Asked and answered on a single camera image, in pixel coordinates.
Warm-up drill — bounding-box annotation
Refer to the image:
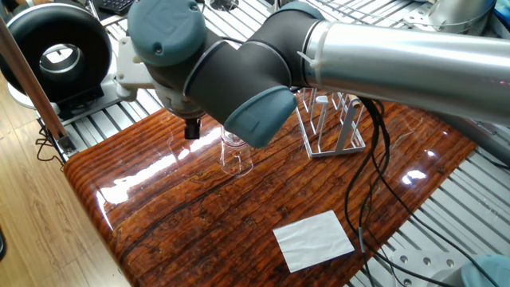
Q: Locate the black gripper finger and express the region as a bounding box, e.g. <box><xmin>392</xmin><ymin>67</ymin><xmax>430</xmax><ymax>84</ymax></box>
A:
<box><xmin>185</xmin><ymin>118</ymin><xmax>201</xmax><ymax>141</ymax></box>

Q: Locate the clear glass cup with handle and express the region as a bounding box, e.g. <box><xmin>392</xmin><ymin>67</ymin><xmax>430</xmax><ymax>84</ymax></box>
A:
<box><xmin>218</xmin><ymin>128</ymin><xmax>257</xmax><ymax>177</ymax></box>

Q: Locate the black keyboard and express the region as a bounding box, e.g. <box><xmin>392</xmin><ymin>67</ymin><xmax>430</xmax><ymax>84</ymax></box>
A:
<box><xmin>94</xmin><ymin>0</ymin><xmax>138</xmax><ymax>15</ymax></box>

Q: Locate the flat white paper sheet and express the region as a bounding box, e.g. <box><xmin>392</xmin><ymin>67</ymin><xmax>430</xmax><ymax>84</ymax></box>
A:
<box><xmin>273</xmin><ymin>210</ymin><xmax>356</xmax><ymax>274</ymax></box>

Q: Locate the black round fan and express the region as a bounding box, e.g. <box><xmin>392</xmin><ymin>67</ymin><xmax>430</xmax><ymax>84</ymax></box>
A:
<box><xmin>0</xmin><ymin>2</ymin><xmax>115</xmax><ymax>105</ymax></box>

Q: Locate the white wire cup rack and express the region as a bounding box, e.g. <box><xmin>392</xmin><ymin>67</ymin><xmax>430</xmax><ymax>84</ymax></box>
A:
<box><xmin>295</xmin><ymin>89</ymin><xmax>370</xmax><ymax>159</ymax></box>

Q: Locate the brown wooden post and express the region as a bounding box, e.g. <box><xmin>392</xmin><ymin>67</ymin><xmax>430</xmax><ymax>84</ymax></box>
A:
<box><xmin>0</xmin><ymin>16</ymin><xmax>71</xmax><ymax>143</ymax></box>

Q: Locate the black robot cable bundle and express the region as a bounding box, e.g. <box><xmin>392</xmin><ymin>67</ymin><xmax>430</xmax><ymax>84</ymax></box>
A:
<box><xmin>343</xmin><ymin>94</ymin><xmax>449</xmax><ymax>287</ymax></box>

